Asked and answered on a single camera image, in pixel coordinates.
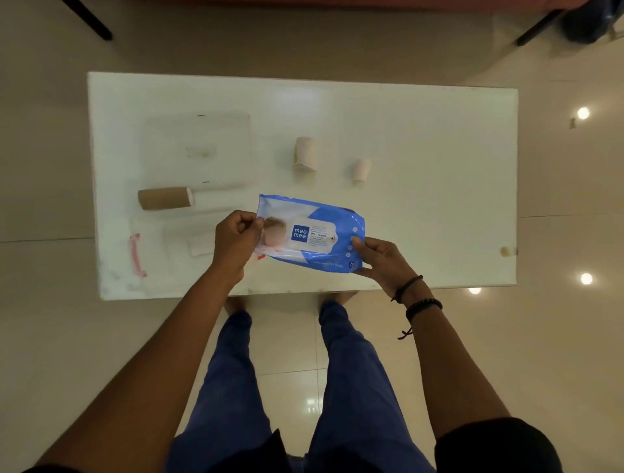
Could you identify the clear plastic tray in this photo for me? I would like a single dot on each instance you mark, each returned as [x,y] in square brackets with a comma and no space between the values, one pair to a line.
[197,151]

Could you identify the brown cardboard tube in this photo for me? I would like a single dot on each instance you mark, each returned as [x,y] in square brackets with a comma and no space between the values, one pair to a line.
[165,199]

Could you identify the folded white tissue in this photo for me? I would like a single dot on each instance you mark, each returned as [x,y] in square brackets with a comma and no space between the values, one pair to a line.
[202,244]

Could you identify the person's left thumb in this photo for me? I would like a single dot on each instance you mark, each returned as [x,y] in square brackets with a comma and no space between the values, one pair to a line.
[253,223]

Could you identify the person's left hand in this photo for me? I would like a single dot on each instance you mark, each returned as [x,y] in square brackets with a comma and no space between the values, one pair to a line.
[233,246]

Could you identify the person's left foot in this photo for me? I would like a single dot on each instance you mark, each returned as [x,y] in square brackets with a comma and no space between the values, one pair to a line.
[236,306]

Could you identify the black furniture leg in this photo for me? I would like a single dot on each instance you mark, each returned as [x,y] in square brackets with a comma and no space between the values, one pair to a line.
[538,28]
[87,18]

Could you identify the person's right hand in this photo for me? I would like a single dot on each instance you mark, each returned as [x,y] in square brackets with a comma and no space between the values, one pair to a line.
[385,265]

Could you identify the black shirt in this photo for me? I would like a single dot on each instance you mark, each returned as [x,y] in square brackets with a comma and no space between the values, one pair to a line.
[497,448]

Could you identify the small white tissue roll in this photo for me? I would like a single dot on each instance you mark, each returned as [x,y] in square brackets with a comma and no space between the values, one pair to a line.
[361,170]

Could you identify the dark blue bin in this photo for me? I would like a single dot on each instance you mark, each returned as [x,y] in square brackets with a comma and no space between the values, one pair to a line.
[592,19]

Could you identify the person's foot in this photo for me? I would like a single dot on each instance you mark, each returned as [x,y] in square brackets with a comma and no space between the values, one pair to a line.
[339,297]
[236,306]

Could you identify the person's right foot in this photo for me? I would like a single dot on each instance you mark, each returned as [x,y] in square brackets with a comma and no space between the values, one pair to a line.
[339,297]

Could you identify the blue trousers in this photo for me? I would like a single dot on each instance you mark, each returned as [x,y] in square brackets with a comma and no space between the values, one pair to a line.
[356,390]

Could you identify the person's left forearm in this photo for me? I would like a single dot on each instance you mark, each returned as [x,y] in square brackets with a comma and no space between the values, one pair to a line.
[146,380]

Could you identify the person's right forearm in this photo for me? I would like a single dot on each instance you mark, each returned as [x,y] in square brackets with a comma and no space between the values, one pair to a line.
[453,370]

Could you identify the blue wet wipes packet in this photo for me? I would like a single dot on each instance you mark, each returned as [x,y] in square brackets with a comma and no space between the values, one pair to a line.
[314,234]

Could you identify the small beige object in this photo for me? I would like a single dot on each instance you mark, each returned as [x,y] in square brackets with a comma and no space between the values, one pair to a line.
[507,251]

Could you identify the person's right thumb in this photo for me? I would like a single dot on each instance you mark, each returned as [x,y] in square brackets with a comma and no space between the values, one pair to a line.
[363,242]

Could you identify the large white tissue roll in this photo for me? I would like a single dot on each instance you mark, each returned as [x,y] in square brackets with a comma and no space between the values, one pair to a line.
[305,153]

